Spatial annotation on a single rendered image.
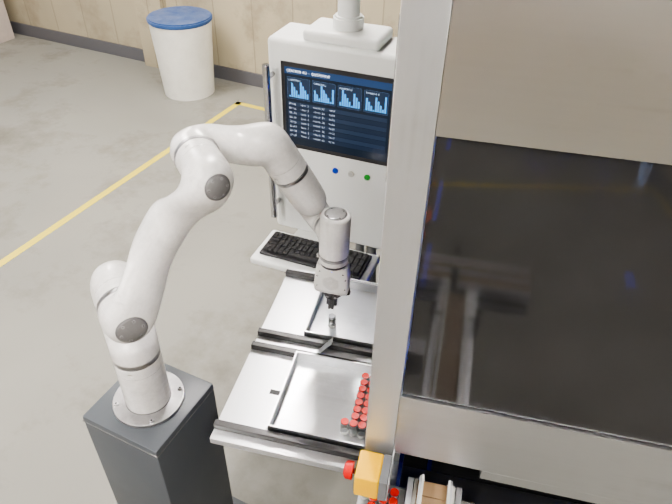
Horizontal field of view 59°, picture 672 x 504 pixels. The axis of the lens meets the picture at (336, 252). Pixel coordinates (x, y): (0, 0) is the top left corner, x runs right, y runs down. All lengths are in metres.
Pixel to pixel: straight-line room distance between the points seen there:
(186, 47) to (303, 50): 3.34
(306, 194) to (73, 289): 2.30
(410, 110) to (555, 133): 0.20
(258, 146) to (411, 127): 0.53
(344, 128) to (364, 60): 0.25
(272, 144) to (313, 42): 0.72
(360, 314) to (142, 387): 0.69
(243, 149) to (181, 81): 4.10
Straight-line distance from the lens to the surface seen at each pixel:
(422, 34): 0.83
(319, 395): 1.67
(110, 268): 1.51
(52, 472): 2.79
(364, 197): 2.16
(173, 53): 5.33
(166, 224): 1.34
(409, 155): 0.90
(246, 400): 1.67
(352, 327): 1.84
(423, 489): 1.48
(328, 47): 1.97
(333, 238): 1.57
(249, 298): 3.26
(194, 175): 1.25
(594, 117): 0.87
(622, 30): 0.84
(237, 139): 1.34
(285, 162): 1.37
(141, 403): 1.68
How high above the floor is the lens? 2.19
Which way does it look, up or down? 38 degrees down
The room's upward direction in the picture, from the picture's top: 1 degrees clockwise
